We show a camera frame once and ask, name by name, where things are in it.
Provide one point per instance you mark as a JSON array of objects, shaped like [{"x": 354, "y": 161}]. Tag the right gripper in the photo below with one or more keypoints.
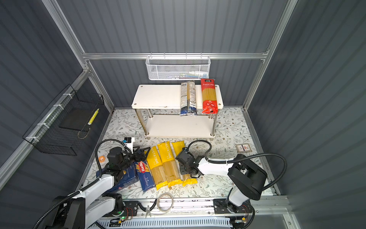
[{"x": 182, "y": 171}]

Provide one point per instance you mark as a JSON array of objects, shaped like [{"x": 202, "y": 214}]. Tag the white two-tier shelf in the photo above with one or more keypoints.
[{"x": 167, "y": 97}]

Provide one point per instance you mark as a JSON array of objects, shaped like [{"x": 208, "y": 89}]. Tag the red spaghetti bag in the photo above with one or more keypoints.
[{"x": 210, "y": 105}]

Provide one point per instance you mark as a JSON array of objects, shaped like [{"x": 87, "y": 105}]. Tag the blue Barilla pasta box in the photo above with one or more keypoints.
[{"x": 130, "y": 177}]

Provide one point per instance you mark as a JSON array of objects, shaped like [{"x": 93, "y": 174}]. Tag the floral table mat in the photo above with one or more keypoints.
[{"x": 231, "y": 130}]

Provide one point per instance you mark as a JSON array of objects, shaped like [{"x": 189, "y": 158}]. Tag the orange tape roll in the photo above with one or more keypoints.
[{"x": 102, "y": 159}]

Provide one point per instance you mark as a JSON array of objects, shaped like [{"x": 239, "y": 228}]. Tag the black wire side basket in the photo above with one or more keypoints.
[{"x": 65, "y": 128}]

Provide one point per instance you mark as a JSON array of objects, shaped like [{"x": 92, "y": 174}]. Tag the small framed card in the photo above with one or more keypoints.
[{"x": 243, "y": 148}]

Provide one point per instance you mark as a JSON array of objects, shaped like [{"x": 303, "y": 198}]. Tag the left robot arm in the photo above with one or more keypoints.
[{"x": 83, "y": 208}]

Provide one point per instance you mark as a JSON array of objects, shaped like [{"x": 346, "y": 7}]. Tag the yellow Pastatime bag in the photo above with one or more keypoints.
[
  {"x": 186, "y": 178},
  {"x": 170, "y": 166},
  {"x": 156, "y": 168}
]

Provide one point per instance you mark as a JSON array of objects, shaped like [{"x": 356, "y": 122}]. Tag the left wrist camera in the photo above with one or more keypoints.
[{"x": 129, "y": 141}]

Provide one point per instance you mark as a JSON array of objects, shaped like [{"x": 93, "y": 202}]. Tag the clear blue spaghetti bag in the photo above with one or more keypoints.
[{"x": 188, "y": 99}]

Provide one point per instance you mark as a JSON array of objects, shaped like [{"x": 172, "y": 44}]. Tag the white wire wall basket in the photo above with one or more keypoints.
[{"x": 178, "y": 69}]

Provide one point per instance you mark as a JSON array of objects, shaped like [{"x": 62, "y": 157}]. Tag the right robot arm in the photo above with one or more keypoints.
[{"x": 248, "y": 178}]

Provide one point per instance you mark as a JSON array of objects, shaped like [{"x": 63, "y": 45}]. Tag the black pliers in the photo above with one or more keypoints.
[{"x": 148, "y": 207}]

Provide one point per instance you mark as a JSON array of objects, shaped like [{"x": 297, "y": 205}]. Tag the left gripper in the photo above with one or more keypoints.
[{"x": 142, "y": 156}]

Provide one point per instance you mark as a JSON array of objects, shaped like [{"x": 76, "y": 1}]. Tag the blue Barilla spaghetti box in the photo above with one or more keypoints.
[{"x": 144, "y": 175}]

